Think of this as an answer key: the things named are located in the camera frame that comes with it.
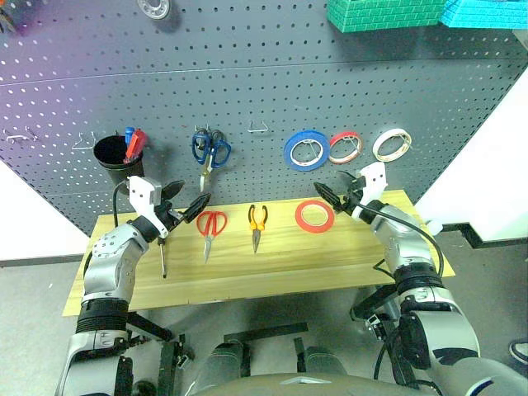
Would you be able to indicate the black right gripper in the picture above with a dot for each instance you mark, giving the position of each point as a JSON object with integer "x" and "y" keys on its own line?
{"x": 353, "y": 197}

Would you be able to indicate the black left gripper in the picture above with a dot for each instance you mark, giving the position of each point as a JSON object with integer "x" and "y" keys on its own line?
{"x": 167, "y": 215}

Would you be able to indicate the wide red tape roll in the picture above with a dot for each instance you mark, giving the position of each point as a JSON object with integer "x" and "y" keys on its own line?
{"x": 298, "y": 217}

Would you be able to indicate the orange black needle-nose pliers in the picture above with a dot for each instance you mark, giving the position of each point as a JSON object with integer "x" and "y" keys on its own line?
{"x": 257, "y": 224}

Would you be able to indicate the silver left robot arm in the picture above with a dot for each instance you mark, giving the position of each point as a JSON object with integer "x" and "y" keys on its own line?
{"x": 107, "y": 255}

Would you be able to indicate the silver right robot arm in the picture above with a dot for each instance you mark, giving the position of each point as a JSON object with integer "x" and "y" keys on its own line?
{"x": 400, "y": 243}

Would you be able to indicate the thin red tape roll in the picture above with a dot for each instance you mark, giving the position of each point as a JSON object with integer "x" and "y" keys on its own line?
{"x": 345, "y": 134}

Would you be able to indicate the white tape roll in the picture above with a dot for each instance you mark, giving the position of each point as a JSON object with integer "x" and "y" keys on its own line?
{"x": 375, "y": 147}

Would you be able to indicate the blue tape roll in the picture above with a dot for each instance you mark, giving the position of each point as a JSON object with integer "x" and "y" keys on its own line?
{"x": 287, "y": 151}

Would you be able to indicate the silver scissors hook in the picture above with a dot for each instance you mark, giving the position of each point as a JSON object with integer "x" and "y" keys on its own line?
{"x": 202, "y": 128}

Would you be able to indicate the black plastic cup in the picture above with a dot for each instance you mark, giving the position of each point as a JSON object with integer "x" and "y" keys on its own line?
{"x": 107, "y": 153}

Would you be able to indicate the white round knob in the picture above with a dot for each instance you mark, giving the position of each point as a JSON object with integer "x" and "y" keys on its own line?
{"x": 434, "y": 226}

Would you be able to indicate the grey perforated pegboard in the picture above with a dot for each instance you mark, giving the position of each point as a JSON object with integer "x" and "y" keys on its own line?
{"x": 247, "y": 82}

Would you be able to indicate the grey left robot leg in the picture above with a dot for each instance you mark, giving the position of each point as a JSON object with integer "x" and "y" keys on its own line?
{"x": 222, "y": 367}

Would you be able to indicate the grey robot leg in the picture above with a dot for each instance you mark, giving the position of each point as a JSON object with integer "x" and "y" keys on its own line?
{"x": 222, "y": 367}
{"x": 326, "y": 365}

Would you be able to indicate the green brick pattern box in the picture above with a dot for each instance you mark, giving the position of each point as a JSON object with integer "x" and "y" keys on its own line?
{"x": 371, "y": 14}

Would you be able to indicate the grey right robot leg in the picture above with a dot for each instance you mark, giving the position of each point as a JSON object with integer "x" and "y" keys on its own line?
{"x": 326, "y": 365}

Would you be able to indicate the grey robot torso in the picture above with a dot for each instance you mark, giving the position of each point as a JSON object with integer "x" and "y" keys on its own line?
{"x": 288, "y": 385}

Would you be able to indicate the cyan foam block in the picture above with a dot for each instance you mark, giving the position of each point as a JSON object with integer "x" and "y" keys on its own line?
{"x": 486, "y": 14}

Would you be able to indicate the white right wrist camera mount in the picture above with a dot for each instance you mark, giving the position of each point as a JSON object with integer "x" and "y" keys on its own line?
{"x": 375, "y": 179}

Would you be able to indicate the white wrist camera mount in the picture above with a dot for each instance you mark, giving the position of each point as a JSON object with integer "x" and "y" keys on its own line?
{"x": 375, "y": 179}
{"x": 140, "y": 194}

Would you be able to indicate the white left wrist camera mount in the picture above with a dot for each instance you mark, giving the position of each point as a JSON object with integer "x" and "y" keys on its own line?
{"x": 140, "y": 194}

